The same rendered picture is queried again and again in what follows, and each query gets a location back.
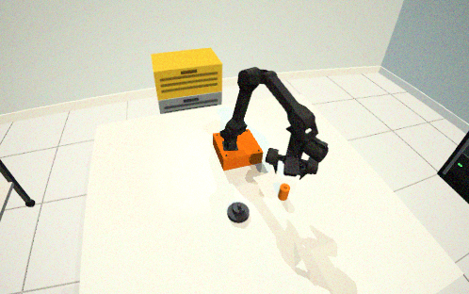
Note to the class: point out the orange knob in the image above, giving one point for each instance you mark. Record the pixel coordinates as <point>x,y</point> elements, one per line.
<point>283,191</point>

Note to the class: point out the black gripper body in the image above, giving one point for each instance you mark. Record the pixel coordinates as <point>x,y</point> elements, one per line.
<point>273,156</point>

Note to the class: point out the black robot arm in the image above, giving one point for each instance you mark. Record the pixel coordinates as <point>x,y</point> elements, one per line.
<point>299,116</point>

